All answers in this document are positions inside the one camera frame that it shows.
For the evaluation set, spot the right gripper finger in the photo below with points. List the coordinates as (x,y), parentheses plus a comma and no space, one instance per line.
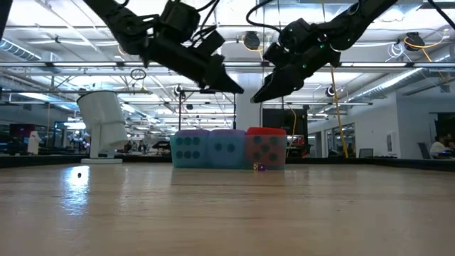
(281,81)
(284,92)

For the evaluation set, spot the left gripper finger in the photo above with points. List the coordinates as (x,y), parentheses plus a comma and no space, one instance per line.
(227,91)
(218,76)

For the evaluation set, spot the purple foam die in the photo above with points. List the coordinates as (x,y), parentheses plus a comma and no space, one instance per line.
(227,149)
(190,149)

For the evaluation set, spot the red foam die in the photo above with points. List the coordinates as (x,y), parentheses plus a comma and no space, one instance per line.
(266,147)

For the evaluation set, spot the teal translucent plastic bin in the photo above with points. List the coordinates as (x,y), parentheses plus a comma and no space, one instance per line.
(227,156)

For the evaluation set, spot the small purple clear die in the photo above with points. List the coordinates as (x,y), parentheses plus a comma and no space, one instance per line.
(261,167)

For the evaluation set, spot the small yellow clear die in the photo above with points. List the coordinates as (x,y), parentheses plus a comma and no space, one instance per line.
(255,166)

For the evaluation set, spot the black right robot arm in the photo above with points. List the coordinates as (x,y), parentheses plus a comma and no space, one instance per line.
(355,21)

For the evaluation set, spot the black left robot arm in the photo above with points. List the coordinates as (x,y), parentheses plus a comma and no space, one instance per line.
(121,21)

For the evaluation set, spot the black cabinet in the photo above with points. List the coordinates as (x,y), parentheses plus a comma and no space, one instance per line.
(277,119)

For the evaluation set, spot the white square pillar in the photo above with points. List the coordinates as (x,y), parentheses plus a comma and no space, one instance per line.
(249,117)

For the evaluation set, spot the person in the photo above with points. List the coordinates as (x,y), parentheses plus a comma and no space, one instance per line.
(439,147)

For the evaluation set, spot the white bottle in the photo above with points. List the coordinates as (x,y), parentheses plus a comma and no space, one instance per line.
(34,144)

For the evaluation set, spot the dark red monitor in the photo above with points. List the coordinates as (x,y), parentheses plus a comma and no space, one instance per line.
(21,131)

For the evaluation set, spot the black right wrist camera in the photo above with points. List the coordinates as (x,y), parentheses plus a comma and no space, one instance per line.
(273,55)

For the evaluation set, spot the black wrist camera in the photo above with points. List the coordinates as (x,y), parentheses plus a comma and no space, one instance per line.
(273,55)
(209,42)

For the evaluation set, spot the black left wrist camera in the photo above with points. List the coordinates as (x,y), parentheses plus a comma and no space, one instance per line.
(209,42)

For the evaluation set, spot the black background rig frame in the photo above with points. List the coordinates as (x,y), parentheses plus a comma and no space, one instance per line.
(179,110)

